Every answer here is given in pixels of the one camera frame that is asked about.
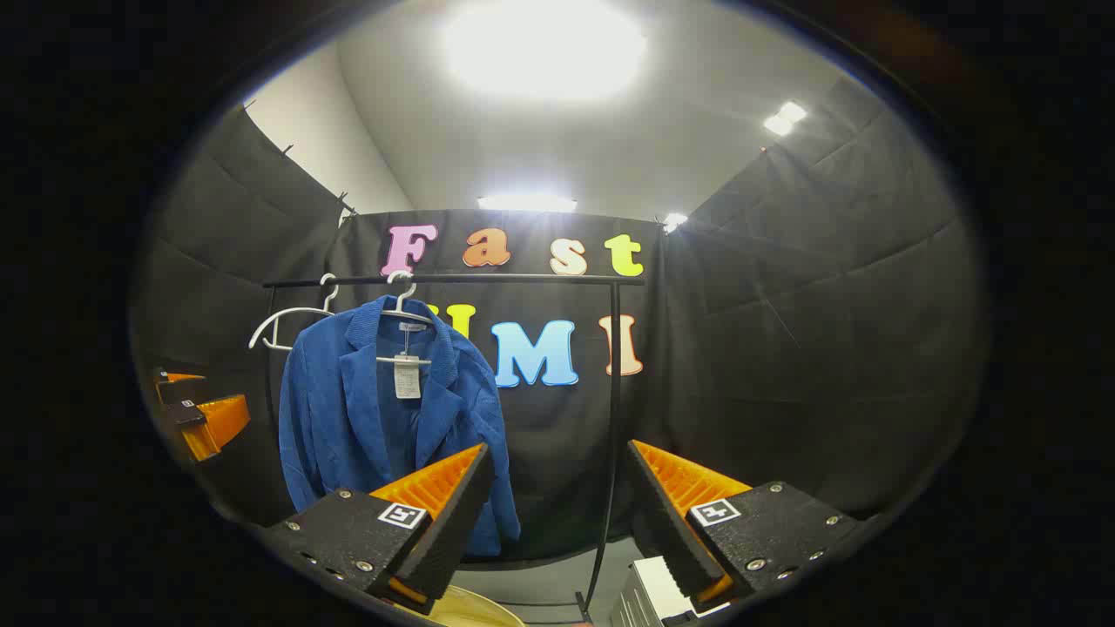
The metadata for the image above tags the blue corduroy jacket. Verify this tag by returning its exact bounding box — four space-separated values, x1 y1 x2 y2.
279 296 522 558

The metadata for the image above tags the beige laundry hamper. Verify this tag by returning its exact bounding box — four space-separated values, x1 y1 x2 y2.
431 585 525 627

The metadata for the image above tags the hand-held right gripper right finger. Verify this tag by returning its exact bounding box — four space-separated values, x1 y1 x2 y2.
625 440 868 615

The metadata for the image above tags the square ceiling light pair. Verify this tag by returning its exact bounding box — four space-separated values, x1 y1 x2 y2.
764 101 808 137

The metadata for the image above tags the large ceiling light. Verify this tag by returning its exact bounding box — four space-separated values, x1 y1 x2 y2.
440 0 650 101

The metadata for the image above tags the white ribbed plastic object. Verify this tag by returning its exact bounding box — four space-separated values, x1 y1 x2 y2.
610 557 733 627

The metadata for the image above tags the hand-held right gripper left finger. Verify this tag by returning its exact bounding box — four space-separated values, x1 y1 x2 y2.
258 442 496 616

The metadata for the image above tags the long ceiling light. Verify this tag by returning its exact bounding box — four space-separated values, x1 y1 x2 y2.
477 193 578 212

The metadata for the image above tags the black metal clothes rack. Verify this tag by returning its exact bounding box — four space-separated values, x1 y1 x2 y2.
261 273 647 624

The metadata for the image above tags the white plastic clothes hanger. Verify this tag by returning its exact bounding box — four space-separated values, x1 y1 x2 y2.
375 270 436 367
248 273 341 352

